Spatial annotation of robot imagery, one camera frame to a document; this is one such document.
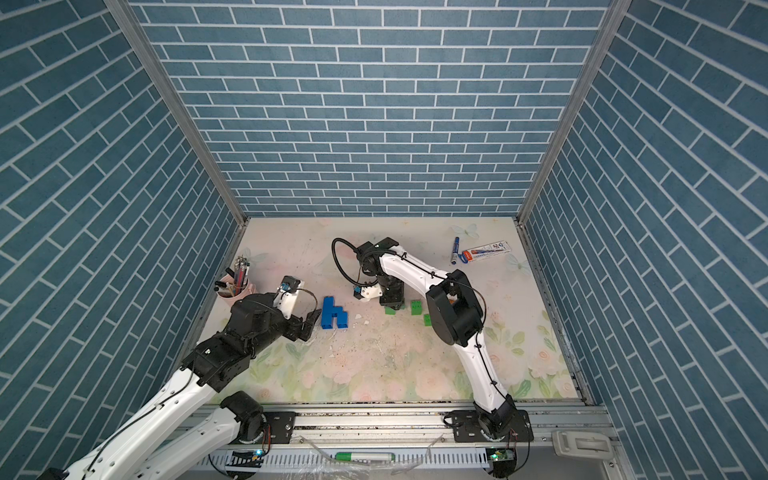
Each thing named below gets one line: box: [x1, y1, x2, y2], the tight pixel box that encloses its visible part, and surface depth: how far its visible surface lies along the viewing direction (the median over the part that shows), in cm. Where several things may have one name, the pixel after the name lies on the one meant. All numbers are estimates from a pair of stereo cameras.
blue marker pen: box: [451, 236, 460, 265], surface depth 111 cm
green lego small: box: [411, 300, 423, 315], surface depth 96 cm
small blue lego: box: [322, 296, 339, 313], surface depth 96 cm
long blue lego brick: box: [322, 300, 348, 327], surface depth 94 cm
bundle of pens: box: [214, 254, 250, 296], surface depth 89 cm
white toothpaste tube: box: [458, 240, 512, 263], surface depth 113 cm
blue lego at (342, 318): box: [337, 308, 348, 328], surface depth 93 cm
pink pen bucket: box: [216, 275, 257, 309], surface depth 90 cm
